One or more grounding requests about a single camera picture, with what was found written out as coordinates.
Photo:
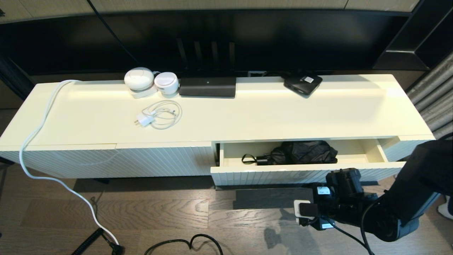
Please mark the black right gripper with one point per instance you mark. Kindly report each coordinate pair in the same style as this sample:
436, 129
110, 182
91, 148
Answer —
327, 209

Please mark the white fluted drawer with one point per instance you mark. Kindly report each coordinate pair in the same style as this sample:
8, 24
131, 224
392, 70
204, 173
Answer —
283, 173

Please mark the black umbrella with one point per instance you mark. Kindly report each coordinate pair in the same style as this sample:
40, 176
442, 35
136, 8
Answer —
304, 152

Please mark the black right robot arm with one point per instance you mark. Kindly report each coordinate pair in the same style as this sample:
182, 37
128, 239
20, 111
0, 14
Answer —
407, 191

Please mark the white tv cabinet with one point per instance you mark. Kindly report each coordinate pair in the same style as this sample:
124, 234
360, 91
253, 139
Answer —
88, 113

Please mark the small black set-top box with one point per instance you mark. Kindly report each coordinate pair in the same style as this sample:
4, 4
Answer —
302, 85

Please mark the black router with antennas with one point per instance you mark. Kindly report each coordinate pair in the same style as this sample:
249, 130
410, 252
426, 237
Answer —
207, 86

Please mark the black television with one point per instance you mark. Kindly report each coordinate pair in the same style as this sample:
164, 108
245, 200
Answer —
283, 39

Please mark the black shelf unit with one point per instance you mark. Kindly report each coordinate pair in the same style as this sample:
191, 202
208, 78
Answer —
435, 39

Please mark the white charger adapter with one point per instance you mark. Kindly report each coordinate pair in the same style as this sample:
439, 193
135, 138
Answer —
145, 119

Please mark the small white round device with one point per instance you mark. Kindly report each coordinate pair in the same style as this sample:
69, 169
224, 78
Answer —
166, 82

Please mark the black power plug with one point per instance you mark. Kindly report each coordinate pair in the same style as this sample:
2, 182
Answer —
116, 250

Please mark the large white round device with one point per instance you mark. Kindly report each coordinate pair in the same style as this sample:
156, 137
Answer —
139, 79

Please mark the dark grey curtain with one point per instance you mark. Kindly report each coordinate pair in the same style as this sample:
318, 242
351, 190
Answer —
14, 78

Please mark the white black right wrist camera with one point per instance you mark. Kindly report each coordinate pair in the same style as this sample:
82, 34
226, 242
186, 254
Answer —
299, 209

